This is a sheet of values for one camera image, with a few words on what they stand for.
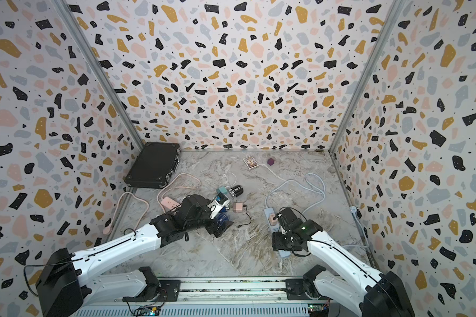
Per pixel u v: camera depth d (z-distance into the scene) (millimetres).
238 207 937
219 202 673
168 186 1032
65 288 379
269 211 931
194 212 595
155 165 1088
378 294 406
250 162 1139
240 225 911
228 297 731
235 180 1061
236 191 1004
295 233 587
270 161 1167
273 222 857
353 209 1003
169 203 957
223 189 1006
